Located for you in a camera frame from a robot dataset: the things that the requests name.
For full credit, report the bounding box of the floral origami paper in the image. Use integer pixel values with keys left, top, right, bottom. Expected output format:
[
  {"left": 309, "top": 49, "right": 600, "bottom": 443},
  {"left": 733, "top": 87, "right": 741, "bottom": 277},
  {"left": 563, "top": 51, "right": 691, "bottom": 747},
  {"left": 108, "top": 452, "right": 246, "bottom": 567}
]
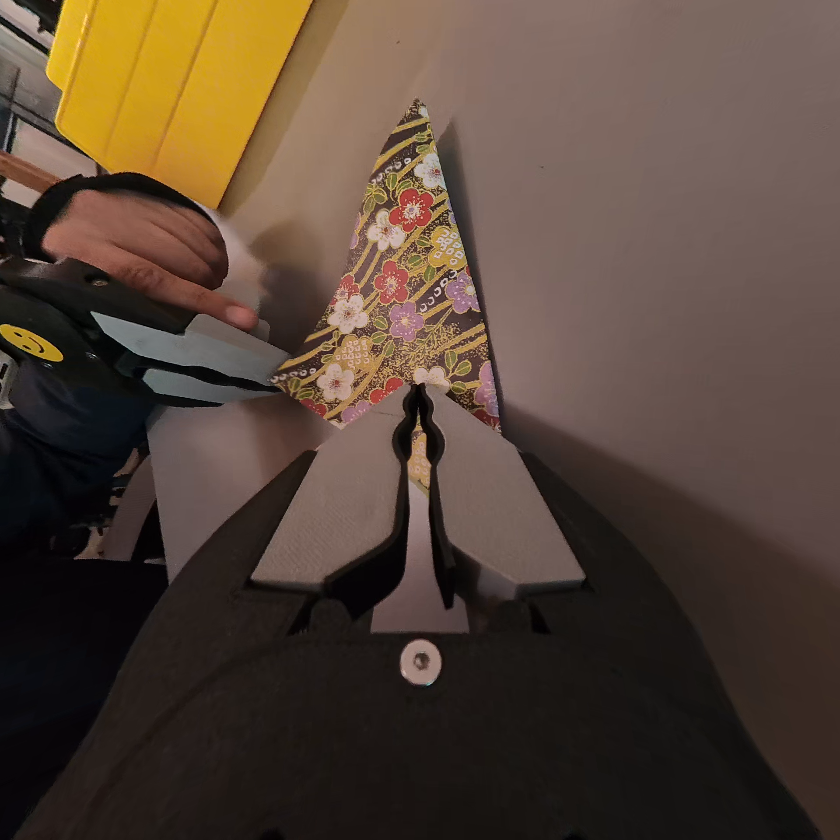
[{"left": 270, "top": 98, "right": 504, "bottom": 490}]

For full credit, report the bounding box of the person's left hand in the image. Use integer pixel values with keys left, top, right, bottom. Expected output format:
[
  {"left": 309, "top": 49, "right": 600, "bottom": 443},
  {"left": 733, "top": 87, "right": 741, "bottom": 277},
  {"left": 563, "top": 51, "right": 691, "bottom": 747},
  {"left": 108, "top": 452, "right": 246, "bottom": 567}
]
[{"left": 41, "top": 190, "right": 260, "bottom": 329}]

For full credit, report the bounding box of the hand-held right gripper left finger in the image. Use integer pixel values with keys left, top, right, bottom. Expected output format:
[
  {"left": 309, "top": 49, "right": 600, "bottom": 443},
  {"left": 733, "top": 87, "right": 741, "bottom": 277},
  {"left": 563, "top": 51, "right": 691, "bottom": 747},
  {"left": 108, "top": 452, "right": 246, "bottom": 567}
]
[{"left": 249, "top": 384, "right": 421, "bottom": 622}]

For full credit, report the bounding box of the person's dark clothing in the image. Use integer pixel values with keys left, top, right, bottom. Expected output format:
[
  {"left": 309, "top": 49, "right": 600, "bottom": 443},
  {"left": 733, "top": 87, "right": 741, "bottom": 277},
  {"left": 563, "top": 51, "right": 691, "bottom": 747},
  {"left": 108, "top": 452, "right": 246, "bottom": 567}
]
[{"left": 0, "top": 377, "right": 173, "bottom": 840}]

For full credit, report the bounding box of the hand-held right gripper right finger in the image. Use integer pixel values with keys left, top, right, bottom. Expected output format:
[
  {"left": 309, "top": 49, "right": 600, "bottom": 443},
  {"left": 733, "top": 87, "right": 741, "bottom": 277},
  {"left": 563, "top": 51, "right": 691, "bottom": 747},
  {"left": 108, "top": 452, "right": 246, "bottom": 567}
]
[{"left": 415, "top": 384, "right": 588, "bottom": 611}]

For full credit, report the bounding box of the pale grey panel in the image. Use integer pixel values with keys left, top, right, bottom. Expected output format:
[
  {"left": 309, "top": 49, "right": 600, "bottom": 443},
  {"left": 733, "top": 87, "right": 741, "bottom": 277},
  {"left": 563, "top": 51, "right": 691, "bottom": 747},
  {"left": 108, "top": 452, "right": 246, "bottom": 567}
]
[{"left": 147, "top": 392, "right": 471, "bottom": 635}]

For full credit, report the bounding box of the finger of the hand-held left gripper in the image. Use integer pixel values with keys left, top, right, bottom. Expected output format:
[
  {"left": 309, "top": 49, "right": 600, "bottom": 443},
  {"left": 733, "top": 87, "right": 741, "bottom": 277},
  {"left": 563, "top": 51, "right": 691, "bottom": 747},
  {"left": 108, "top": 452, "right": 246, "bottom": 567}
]
[
  {"left": 91, "top": 312, "right": 291, "bottom": 388},
  {"left": 140, "top": 366, "right": 283, "bottom": 406}
]

